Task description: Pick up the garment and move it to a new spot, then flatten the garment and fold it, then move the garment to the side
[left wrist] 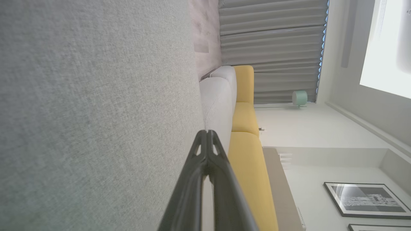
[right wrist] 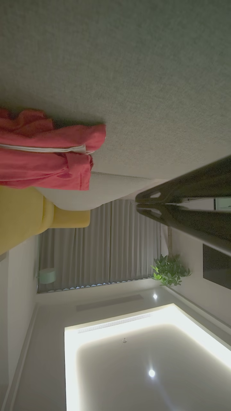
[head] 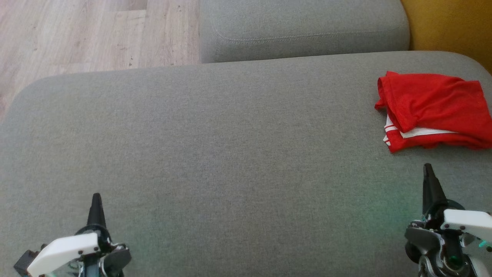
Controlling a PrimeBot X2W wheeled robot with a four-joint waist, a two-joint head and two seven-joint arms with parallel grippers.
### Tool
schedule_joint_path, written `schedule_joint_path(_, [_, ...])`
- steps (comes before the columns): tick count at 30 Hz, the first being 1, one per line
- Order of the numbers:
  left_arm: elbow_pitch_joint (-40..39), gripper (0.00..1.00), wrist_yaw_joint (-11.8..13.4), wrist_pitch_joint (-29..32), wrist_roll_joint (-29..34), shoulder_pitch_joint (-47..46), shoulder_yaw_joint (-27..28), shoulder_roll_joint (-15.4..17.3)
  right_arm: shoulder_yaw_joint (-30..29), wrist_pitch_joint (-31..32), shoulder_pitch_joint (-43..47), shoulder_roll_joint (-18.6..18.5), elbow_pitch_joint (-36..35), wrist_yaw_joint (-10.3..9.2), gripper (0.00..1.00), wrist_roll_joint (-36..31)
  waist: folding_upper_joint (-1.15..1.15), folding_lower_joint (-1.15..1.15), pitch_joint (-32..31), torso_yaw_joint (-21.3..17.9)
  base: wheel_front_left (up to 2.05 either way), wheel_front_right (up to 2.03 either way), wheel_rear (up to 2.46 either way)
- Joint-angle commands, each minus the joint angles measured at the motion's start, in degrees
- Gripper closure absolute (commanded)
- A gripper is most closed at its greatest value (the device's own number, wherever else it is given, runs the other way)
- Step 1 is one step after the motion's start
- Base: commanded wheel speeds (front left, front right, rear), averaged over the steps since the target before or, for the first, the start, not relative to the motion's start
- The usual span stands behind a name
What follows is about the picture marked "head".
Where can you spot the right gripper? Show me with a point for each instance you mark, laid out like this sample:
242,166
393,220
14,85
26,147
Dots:
465,221

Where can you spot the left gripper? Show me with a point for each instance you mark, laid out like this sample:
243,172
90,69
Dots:
65,248

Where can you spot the red Bulls basketball jersey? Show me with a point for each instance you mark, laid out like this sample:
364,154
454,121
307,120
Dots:
430,96

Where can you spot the large grey sofa seat cushion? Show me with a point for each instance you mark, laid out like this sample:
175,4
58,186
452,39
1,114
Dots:
230,154

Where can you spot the wide yellow sofa backrest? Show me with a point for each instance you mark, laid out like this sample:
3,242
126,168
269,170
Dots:
453,27

